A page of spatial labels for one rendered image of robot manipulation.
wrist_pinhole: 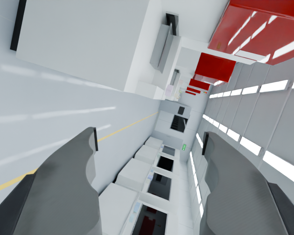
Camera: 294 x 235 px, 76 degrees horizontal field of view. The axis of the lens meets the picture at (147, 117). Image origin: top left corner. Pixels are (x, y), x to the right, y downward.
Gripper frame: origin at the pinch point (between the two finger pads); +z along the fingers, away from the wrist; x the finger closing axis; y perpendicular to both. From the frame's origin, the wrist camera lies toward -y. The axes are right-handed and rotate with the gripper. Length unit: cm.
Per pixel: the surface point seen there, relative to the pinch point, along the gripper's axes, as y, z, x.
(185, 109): 470, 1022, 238
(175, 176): 536, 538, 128
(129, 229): 376, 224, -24
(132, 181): 412, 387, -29
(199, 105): 466, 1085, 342
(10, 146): 86, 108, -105
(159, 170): 525, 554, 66
